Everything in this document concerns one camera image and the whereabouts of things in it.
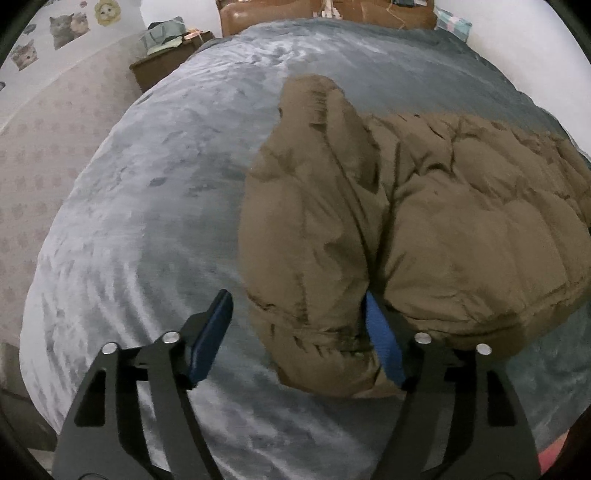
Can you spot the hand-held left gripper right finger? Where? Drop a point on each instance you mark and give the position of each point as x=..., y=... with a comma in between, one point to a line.
x=385, y=346

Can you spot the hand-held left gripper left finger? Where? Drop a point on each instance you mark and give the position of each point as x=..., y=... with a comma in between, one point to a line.
x=210, y=337

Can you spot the brown puffer jacket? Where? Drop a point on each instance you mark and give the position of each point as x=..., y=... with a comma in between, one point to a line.
x=438, y=221

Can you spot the grey plush blanket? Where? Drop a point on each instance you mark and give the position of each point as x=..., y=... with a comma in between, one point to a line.
x=161, y=194

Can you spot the red cloth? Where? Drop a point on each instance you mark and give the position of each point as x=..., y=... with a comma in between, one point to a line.
x=554, y=457

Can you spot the brown wooden nightstand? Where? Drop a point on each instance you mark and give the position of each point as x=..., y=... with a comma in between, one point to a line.
x=157, y=69

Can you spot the orange small item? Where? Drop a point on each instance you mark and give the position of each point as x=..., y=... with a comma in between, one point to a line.
x=191, y=34

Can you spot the green cloth bundle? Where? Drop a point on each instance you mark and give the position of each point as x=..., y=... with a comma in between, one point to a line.
x=161, y=34

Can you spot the brown leather headboard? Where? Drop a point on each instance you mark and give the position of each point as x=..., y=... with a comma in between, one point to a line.
x=258, y=18

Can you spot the plaid pastel pillow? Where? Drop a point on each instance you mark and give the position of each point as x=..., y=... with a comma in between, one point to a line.
x=452, y=23

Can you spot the tabby cat wall sticker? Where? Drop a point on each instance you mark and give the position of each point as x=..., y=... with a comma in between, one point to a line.
x=23, y=54

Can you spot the two cats wall sticker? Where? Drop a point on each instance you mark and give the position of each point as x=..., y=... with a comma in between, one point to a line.
x=67, y=28

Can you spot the sunflower cat wall sticker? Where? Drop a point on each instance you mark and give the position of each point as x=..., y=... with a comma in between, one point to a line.
x=107, y=11

